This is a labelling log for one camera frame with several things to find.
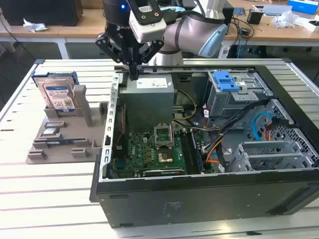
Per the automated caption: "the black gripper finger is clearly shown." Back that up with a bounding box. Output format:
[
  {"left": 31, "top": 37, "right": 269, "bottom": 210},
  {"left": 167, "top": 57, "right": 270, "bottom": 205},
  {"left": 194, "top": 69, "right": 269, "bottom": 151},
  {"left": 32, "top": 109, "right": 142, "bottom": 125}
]
[
  {"left": 95, "top": 32, "right": 138, "bottom": 81},
  {"left": 136, "top": 39, "right": 165, "bottom": 78}
]

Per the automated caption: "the hard disk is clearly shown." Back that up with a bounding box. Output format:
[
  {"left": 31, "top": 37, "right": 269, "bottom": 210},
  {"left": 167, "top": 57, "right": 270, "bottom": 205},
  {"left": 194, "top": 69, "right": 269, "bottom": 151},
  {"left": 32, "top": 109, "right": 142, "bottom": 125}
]
[{"left": 31, "top": 71, "right": 80, "bottom": 112}]

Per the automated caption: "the grey metal disk bay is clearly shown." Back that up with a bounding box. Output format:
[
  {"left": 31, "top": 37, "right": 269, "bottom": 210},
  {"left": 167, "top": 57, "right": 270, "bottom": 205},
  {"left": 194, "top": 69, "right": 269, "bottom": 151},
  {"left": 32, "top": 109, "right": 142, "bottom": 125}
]
[{"left": 228, "top": 140, "right": 319, "bottom": 172}]

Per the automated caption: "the wooden desk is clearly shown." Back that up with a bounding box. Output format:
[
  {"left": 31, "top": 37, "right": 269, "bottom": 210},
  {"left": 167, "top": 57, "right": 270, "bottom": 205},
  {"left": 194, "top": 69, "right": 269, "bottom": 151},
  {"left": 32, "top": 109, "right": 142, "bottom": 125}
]
[{"left": 0, "top": 7, "right": 319, "bottom": 60}]

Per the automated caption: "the grey power supply unit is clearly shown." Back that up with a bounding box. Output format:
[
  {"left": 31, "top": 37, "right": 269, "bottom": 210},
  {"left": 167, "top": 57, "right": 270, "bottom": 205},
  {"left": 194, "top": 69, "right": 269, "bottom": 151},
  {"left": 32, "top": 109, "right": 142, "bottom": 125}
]
[{"left": 119, "top": 74, "right": 175, "bottom": 131}]

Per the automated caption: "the crumpled white paper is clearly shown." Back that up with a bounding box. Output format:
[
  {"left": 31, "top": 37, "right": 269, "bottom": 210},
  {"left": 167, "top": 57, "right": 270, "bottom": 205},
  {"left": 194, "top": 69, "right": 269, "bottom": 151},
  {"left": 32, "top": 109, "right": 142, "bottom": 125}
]
[{"left": 23, "top": 17, "right": 48, "bottom": 33}]

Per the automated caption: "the metal socket cover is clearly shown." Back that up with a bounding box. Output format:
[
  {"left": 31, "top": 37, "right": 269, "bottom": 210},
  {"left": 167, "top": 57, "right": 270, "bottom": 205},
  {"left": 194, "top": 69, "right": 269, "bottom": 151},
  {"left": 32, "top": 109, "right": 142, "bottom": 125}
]
[{"left": 154, "top": 123, "right": 174, "bottom": 149}]

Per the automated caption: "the large black box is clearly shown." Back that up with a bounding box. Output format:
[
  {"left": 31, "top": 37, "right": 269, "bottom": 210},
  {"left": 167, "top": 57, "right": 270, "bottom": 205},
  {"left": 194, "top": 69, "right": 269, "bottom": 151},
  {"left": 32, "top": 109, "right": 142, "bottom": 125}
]
[{"left": 0, "top": 0, "right": 83, "bottom": 27}]

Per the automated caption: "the blue plastic drive latch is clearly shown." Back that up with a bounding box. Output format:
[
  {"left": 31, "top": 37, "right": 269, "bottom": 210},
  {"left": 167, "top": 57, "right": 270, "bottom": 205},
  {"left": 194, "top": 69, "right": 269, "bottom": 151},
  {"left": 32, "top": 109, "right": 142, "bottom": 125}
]
[{"left": 214, "top": 71, "right": 240, "bottom": 93}]

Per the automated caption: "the grey drive cage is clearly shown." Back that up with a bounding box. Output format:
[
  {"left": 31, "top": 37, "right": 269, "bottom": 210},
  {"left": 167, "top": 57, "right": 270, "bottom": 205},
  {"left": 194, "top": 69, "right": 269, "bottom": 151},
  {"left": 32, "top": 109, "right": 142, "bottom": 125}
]
[{"left": 205, "top": 70, "right": 271, "bottom": 119}]

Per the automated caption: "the green motherboard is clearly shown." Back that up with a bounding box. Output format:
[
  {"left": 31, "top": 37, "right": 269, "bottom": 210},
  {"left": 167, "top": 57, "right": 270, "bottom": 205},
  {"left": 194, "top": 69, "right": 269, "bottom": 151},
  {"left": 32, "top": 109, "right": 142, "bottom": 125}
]
[{"left": 112, "top": 129, "right": 215, "bottom": 179}]

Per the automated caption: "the dark RAM stick with label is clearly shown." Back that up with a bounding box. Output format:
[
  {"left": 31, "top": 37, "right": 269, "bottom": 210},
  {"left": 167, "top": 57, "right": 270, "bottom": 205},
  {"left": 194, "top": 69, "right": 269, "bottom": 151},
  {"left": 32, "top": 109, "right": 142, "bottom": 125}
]
[{"left": 34, "top": 138, "right": 75, "bottom": 146}]

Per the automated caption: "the CPU socket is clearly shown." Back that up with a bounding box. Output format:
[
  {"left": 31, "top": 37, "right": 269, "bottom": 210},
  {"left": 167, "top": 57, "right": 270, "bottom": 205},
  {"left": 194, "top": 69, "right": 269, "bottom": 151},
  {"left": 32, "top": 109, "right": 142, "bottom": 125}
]
[{"left": 157, "top": 146, "right": 175, "bottom": 164}]

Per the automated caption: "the black RAM slot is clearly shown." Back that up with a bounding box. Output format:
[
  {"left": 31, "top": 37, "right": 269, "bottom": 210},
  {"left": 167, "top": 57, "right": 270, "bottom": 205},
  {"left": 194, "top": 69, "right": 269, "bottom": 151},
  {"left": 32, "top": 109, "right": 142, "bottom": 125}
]
[{"left": 180, "top": 133, "right": 194, "bottom": 175}]

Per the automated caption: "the brown parts rack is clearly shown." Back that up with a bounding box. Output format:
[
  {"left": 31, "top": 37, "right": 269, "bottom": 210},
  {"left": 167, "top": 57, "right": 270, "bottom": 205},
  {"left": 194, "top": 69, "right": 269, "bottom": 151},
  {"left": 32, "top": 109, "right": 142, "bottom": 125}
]
[{"left": 26, "top": 84, "right": 110, "bottom": 165}]

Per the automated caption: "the blue RAM stick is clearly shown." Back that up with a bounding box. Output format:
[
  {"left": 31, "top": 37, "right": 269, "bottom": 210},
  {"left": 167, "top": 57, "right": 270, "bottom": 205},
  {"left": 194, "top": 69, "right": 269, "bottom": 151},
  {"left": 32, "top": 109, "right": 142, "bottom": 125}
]
[{"left": 190, "top": 130, "right": 205, "bottom": 174}]

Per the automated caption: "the black graphics card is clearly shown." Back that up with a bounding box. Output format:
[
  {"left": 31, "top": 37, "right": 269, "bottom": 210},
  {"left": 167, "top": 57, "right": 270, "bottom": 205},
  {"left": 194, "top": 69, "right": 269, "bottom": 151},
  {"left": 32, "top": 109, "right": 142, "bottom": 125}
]
[{"left": 142, "top": 168, "right": 185, "bottom": 178}]

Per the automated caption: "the grey flat tray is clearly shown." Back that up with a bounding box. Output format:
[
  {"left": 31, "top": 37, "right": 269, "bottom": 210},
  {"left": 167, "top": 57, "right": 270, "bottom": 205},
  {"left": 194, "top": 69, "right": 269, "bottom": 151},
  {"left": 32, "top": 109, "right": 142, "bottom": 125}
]
[{"left": 251, "top": 4, "right": 293, "bottom": 17}]

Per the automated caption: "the clear crumpled plastic bag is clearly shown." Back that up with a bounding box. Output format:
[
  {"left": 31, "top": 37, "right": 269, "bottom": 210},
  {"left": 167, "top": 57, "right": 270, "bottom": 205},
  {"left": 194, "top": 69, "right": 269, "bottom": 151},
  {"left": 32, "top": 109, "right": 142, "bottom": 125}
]
[{"left": 271, "top": 10, "right": 301, "bottom": 28}]

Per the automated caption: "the white open box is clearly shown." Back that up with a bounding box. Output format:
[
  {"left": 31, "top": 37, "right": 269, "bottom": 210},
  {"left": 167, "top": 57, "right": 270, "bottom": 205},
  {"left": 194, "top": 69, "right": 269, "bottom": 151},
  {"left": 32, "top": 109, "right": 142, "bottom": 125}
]
[{"left": 293, "top": 18, "right": 319, "bottom": 33}]

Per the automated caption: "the blue cardboard box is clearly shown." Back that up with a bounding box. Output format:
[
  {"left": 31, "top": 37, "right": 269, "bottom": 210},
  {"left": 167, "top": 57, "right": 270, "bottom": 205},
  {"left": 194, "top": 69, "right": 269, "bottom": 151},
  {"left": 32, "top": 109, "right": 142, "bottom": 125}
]
[{"left": 287, "top": 0, "right": 319, "bottom": 15}]

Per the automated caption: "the black open PC case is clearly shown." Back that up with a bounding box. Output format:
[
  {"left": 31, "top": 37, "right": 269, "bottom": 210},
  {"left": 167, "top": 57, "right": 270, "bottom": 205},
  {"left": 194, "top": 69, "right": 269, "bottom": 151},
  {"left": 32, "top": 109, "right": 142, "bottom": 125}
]
[{"left": 89, "top": 58, "right": 319, "bottom": 229}]

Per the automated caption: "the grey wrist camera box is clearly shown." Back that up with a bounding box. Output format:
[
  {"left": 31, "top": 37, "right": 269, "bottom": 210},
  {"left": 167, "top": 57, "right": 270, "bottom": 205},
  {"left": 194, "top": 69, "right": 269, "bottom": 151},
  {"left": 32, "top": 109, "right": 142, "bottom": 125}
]
[{"left": 128, "top": 0, "right": 167, "bottom": 44}]

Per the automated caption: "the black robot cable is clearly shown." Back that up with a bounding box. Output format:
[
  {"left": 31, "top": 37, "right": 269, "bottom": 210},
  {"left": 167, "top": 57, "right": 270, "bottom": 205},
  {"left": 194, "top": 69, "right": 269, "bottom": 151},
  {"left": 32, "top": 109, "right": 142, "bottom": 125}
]
[{"left": 163, "top": 0, "right": 209, "bottom": 25}]

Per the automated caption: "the yellow and black wire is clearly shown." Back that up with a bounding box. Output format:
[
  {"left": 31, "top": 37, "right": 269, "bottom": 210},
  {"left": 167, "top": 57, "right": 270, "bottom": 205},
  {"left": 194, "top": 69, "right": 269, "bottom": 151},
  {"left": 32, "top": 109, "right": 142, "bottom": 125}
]
[{"left": 173, "top": 89, "right": 198, "bottom": 123}]

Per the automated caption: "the black cable bundle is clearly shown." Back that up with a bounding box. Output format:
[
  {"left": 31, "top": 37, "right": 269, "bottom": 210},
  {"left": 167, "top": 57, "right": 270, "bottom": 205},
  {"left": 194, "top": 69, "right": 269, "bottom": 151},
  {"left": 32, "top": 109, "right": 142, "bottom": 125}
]
[{"left": 204, "top": 99, "right": 272, "bottom": 172}]

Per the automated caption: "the orange wire bundle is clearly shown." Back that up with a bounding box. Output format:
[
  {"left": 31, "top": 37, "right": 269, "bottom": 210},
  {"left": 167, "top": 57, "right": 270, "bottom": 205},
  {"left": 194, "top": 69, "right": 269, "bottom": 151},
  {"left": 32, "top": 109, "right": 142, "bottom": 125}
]
[{"left": 205, "top": 139, "right": 225, "bottom": 164}]

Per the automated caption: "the light blue wire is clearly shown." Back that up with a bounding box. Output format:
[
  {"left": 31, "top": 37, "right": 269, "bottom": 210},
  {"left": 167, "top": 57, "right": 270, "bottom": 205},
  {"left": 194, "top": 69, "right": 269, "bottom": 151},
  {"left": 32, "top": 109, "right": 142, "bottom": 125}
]
[{"left": 252, "top": 112, "right": 272, "bottom": 143}]

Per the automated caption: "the orange wire by mesh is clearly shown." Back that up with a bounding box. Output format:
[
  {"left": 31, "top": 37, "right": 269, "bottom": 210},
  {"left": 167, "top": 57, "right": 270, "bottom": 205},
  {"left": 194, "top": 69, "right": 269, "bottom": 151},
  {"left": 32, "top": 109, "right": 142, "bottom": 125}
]
[{"left": 264, "top": 123, "right": 273, "bottom": 143}]

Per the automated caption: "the black wire connector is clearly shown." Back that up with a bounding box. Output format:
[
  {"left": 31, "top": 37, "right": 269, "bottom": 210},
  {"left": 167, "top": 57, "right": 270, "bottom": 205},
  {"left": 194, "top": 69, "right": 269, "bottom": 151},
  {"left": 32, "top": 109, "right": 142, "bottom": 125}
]
[{"left": 271, "top": 117, "right": 295, "bottom": 126}]

